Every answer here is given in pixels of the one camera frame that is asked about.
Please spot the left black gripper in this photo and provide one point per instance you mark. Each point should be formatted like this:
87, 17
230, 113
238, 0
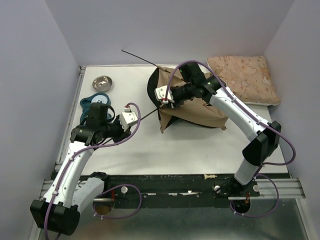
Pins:
123, 134

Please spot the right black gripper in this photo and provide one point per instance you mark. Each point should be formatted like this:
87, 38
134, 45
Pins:
176, 104

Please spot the beige fabric pet tent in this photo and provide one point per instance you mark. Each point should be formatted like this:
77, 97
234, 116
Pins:
195, 111

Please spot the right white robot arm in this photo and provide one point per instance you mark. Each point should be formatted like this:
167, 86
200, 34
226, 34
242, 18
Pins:
263, 135

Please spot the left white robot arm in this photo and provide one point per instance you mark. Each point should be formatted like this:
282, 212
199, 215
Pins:
60, 208

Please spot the steel pet bowl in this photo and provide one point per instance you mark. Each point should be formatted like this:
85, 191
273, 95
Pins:
102, 83

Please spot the teal bowl stand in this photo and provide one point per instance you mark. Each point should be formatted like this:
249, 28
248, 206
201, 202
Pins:
85, 103

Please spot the pink patterned pillow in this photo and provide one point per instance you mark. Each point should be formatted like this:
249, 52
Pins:
249, 78

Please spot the white chess piece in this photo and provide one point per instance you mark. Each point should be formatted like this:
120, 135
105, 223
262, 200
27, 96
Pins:
209, 176

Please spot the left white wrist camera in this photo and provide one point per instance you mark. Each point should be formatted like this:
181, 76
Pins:
127, 118

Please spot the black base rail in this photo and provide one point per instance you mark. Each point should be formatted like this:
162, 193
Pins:
171, 191

